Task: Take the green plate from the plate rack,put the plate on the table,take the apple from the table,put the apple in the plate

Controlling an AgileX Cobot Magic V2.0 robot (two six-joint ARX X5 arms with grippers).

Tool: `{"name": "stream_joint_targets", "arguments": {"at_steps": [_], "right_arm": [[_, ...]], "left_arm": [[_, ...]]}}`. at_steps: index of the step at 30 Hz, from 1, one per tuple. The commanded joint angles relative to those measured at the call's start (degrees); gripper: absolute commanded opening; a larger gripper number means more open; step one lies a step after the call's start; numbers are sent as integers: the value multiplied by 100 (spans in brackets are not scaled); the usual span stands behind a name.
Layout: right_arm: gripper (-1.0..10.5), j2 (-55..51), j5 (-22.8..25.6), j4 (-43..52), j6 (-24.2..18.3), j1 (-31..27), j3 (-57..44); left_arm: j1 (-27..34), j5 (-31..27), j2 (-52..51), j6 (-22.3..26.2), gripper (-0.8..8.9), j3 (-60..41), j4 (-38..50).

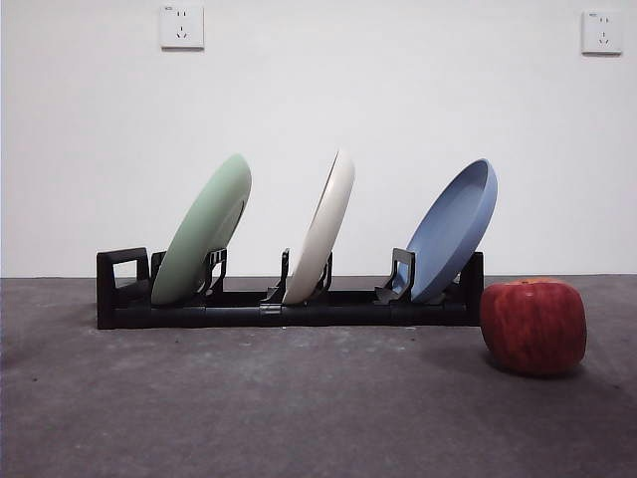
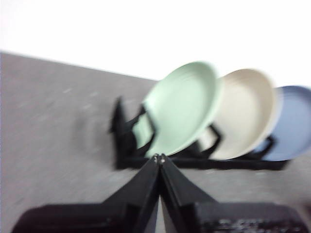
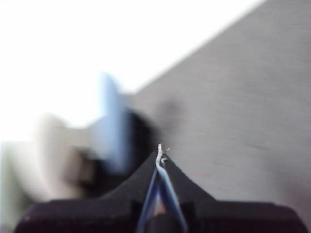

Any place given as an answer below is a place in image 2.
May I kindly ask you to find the beige plate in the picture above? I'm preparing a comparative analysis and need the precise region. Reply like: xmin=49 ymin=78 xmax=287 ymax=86
xmin=198 ymin=68 xmax=277 ymax=161

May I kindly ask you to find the black plate rack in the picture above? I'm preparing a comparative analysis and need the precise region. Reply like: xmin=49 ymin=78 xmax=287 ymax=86
xmin=108 ymin=96 xmax=292 ymax=172

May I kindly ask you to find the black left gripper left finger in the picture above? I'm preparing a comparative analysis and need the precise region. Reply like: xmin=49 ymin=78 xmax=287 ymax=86
xmin=11 ymin=153 xmax=161 ymax=233

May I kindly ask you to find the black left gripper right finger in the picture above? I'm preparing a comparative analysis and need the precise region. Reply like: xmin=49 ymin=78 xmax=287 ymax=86
xmin=159 ymin=153 xmax=307 ymax=233

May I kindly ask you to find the blue plate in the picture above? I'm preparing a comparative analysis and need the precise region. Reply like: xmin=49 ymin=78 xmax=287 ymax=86
xmin=252 ymin=85 xmax=311 ymax=161

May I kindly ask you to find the green plate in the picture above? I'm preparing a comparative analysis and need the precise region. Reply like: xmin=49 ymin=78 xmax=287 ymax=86
xmin=133 ymin=60 xmax=223 ymax=158

